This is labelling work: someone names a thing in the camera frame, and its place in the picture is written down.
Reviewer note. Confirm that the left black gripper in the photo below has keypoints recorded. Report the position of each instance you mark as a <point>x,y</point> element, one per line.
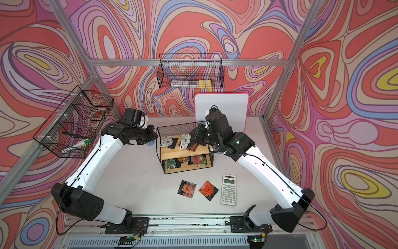
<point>152,135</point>

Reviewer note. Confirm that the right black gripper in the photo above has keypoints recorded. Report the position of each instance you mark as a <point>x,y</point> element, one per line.
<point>198,136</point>

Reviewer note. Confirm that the red tea bag shelf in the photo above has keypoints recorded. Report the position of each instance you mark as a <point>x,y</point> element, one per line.
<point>193,147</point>
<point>196,160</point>

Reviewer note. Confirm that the white patterned tea bag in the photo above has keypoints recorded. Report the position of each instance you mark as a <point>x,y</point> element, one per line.
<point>169,142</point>

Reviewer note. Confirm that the red tea bag black edge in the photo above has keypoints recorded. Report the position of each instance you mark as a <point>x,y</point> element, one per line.
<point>186,189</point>

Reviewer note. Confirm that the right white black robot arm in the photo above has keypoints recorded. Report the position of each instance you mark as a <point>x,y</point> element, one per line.
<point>292,200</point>

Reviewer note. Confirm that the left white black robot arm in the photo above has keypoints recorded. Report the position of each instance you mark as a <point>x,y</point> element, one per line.
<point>75,197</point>

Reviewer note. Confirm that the green tea bag lower shelf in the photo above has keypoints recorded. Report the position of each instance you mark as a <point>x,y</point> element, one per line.
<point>171,164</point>

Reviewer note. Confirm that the yellow sticky notes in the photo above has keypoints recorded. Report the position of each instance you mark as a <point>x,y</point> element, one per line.
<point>204,84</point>

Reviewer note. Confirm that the green marker in basket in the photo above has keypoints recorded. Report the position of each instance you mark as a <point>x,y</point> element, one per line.
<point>82,143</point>

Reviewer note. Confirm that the white calculator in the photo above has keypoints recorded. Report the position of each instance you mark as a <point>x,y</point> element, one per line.
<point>228,190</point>

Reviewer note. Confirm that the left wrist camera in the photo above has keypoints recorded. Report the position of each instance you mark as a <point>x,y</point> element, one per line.
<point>133,118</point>

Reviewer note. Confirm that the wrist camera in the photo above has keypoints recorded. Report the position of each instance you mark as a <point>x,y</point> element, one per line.
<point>133,118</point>
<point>212,113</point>

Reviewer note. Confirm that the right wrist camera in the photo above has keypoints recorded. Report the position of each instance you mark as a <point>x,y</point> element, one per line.
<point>212,113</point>

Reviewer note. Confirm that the black wire two-tier shelf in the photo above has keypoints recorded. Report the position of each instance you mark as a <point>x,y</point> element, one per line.
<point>182,157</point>

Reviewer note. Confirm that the white board pink frame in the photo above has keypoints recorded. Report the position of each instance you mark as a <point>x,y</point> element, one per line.
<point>233,105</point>

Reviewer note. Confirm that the back wall wire basket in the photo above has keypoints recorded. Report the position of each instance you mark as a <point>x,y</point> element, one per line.
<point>183,70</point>

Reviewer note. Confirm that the wall wire basket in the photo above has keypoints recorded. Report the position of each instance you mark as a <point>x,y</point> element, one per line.
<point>183,70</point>
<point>78,117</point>

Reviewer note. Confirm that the left wall wire basket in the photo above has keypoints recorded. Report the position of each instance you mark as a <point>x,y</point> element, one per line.
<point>78,117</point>

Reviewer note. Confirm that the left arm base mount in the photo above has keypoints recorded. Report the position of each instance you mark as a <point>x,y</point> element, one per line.
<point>131,225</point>

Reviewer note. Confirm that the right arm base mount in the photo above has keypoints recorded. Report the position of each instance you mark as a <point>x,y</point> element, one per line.
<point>243,224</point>

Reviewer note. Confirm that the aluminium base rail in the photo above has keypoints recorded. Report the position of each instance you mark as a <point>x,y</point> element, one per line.
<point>186,232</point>

